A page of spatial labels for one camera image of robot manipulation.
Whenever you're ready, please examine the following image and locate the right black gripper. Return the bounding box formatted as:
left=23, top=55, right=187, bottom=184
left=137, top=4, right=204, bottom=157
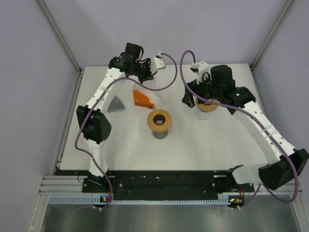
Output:
left=182, top=72, right=222, bottom=108

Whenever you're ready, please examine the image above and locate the wooden rimmed glass dripper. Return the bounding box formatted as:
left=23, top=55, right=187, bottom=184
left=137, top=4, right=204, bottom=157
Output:
left=195, top=98, right=218, bottom=113

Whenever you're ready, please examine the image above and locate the orange white coffee filter bag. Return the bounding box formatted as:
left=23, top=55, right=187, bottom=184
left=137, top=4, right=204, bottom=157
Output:
left=133, top=84, right=164, bottom=109

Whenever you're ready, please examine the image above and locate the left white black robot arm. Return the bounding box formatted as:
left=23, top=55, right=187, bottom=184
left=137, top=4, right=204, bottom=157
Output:
left=76, top=43, right=156, bottom=192

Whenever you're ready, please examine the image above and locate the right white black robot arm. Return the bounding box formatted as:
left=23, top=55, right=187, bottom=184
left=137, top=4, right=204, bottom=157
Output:
left=182, top=61, right=309, bottom=191

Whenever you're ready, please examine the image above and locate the grey metal cone filter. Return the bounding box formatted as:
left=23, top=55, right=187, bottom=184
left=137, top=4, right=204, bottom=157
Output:
left=107, top=95, right=125, bottom=113

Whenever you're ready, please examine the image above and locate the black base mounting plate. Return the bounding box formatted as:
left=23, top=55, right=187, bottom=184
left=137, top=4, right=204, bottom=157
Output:
left=56, top=170, right=254, bottom=200

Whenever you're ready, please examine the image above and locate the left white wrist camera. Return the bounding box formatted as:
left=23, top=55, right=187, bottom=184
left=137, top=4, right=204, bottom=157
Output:
left=150, top=53, right=167, bottom=74

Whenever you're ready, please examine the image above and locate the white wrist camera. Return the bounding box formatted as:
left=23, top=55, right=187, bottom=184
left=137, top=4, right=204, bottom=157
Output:
left=150, top=53, right=167, bottom=74
left=190, top=61, right=210, bottom=85

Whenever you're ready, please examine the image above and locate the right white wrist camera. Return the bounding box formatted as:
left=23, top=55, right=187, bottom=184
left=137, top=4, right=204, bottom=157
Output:
left=190, top=61, right=210, bottom=85

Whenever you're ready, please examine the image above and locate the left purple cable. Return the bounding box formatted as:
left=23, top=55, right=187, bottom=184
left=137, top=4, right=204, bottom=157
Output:
left=74, top=52, right=179, bottom=208

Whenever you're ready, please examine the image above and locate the aluminium frame rail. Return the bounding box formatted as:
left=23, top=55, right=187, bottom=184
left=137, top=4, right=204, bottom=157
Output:
left=39, top=176, right=86, bottom=194

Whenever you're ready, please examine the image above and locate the grey slotted cable duct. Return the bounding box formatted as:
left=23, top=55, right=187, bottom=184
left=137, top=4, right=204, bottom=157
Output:
left=48, top=194, right=243, bottom=206

